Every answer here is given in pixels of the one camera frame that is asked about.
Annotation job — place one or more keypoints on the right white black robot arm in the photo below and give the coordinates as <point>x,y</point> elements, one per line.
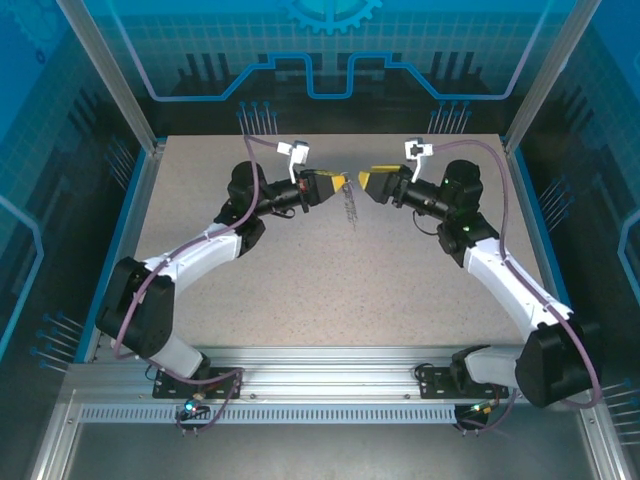
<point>515,285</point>

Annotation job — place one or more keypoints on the small circuit board with LED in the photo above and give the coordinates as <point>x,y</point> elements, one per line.
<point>192,407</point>
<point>472,412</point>

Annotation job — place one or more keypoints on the short aluminium frame leg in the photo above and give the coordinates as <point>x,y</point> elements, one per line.
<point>605,445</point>
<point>55,440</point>

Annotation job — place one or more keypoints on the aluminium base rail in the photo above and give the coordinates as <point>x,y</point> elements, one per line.
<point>325,370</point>

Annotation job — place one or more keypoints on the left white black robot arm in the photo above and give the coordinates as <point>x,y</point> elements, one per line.
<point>195,260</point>

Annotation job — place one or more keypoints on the large silver keyring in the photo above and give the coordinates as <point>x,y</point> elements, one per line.
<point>348,181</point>

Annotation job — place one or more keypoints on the aluminium and blue side rail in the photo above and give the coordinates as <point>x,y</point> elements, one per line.
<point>135,200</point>
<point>529,200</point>

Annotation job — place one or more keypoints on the aluminium frame post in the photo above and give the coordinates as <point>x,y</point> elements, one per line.
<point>550,75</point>
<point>112,75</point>

